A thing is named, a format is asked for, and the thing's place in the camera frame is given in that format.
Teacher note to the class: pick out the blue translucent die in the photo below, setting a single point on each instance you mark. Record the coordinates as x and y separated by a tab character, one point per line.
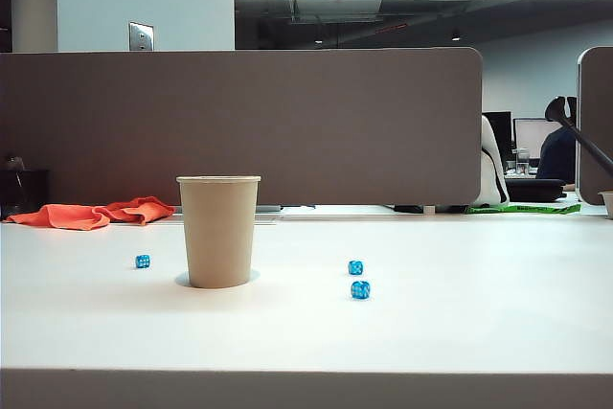
355	267
142	262
360	289

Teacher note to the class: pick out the beige paper bowl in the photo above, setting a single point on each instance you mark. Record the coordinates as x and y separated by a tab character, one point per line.
607	203

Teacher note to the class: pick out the metal wall plate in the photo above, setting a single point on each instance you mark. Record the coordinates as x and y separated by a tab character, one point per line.
141	36

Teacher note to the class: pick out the black slanted rod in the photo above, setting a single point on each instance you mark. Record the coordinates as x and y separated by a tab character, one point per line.
591	144

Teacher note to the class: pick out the wide brown desk partition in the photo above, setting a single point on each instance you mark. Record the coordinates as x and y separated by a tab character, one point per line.
287	126

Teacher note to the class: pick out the black computer monitor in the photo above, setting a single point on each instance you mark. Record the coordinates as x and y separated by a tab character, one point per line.
500	131

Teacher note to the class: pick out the brown partition with white edge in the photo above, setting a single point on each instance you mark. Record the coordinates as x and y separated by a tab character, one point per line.
596	112

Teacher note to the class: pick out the lit white computer monitor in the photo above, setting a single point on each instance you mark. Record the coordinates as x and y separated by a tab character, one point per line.
531	136

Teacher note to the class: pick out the orange cloth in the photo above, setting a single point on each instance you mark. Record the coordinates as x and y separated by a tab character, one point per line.
72	216

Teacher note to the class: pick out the person in dark shirt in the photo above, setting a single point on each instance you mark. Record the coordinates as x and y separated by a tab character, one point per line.
558	155

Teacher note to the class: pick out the small black ceiling lamp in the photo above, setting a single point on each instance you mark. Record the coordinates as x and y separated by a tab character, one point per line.
455	37

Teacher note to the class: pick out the green tape strip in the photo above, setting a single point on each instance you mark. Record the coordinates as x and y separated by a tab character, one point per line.
522	208

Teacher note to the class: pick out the brown paper cup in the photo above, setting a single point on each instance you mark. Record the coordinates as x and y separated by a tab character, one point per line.
219	232

